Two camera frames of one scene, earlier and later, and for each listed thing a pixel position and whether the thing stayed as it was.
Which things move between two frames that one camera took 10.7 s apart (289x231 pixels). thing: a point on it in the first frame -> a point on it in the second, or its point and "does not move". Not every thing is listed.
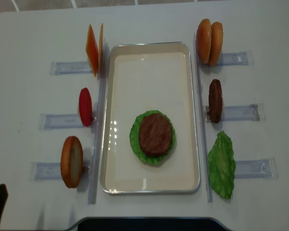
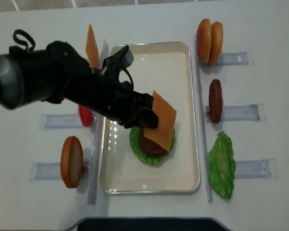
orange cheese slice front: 100,50 -> 162,134
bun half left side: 72,161 does not move
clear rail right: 209,193 does not move
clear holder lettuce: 264,169 does not move
